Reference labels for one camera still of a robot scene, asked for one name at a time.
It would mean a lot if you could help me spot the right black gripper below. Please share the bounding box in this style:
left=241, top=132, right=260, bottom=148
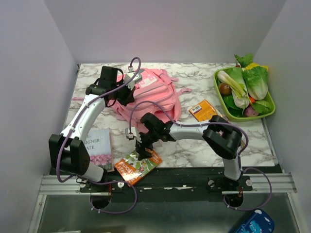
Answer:
left=135, top=130, right=159, bottom=161

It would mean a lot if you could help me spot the orange Treehouse book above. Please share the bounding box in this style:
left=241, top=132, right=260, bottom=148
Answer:
left=115, top=149, right=162, bottom=185

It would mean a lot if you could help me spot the pink student backpack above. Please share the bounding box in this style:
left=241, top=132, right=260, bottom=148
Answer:
left=72, top=67, right=192, bottom=133

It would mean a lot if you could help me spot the orange card packet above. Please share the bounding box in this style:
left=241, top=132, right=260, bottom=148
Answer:
left=189, top=100, right=219, bottom=122

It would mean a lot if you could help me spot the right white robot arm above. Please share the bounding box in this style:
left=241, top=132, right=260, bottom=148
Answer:
left=136, top=113, right=242, bottom=190

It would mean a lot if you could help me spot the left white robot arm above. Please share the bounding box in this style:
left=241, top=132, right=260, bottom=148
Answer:
left=49, top=66, right=138, bottom=192

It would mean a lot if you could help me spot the Designer Fate flower book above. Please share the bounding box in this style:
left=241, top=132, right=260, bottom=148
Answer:
left=85, top=129, right=114, bottom=172

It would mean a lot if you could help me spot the green vegetable tray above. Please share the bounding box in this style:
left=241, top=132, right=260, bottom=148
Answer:
left=213, top=68, right=276, bottom=122

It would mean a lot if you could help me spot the brown round fruit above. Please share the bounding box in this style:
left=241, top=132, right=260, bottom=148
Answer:
left=218, top=83, right=231, bottom=96

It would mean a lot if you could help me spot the purple pink radish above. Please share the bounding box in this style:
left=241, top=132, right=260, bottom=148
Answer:
left=244, top=105, right=259, bottom=117

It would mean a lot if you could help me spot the green lettuce head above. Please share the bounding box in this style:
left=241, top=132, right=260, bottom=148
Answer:
left=242, top=66, right=268, bottom=100

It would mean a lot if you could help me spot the blue dinosaur pencil case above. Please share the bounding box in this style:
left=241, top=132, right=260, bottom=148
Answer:
left=229, top=209, right=275, bottom=233

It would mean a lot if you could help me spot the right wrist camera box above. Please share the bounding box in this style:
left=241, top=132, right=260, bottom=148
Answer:
left=125, top=127, right=141, bottom=142

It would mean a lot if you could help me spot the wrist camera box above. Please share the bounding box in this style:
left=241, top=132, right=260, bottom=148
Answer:
left=123, top=71, right=142, bottom=90
left=125, top=127, right=141, bottom=142

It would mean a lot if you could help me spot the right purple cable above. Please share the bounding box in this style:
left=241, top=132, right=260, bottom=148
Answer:
left=128, top=100, right=273, bottom=211

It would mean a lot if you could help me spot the purple cable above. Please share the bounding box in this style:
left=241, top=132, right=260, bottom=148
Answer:
left=55, top=57, right=141, bottom=215
left=128, top=100, right=273, bottom=211

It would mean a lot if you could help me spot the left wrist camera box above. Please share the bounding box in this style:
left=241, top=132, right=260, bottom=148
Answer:
left=123, top=71, right=142, bottom=90

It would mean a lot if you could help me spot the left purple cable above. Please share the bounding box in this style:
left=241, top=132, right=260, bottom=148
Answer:
left=55, top=57, right=141, bottom=215

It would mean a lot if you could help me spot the black mounting rail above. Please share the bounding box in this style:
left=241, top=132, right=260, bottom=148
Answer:
left=50, top=166, right=253, bottom=203

